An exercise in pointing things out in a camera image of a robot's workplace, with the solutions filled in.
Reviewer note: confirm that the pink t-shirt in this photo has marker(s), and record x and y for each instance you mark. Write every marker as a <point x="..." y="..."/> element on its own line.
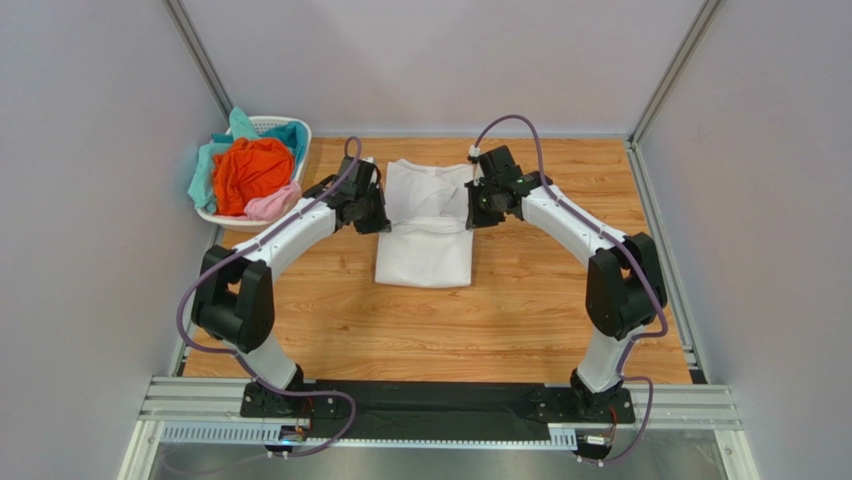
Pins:
<point x="274" y="205"/>

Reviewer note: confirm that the aluminium frame rail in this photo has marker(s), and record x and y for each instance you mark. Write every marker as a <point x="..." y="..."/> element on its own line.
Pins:
<point x="192" y="428"/>

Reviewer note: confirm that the white t-shirt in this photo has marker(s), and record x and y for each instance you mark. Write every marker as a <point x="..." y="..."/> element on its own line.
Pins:
<point x="429" y="244"/>

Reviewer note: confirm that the teal t-shirt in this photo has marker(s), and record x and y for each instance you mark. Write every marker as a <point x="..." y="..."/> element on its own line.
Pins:
<point x="206" y="170"/>

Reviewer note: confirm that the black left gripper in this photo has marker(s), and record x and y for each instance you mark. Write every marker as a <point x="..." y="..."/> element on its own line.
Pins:
<point x="381" y="223"/>

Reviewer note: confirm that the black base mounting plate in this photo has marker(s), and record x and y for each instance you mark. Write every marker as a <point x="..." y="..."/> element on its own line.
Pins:
<point x="382" y="410"/>

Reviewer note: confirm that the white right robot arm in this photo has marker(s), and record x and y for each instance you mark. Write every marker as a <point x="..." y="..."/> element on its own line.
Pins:
<point x="624" y="288"/>

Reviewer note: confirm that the orange t-shirt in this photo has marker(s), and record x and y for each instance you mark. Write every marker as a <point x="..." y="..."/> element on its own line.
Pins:
<point x="249" y="170"/>

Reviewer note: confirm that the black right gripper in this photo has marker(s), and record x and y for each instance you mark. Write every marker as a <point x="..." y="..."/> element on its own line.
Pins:
<point x="475" y="212"/>

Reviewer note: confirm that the white plastic laundry basket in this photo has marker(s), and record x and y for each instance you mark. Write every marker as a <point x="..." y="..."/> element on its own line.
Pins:
<point x="266" y="223"/>

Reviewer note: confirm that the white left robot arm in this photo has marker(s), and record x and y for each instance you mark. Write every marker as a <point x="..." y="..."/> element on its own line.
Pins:
<point x="233" y="298"/>

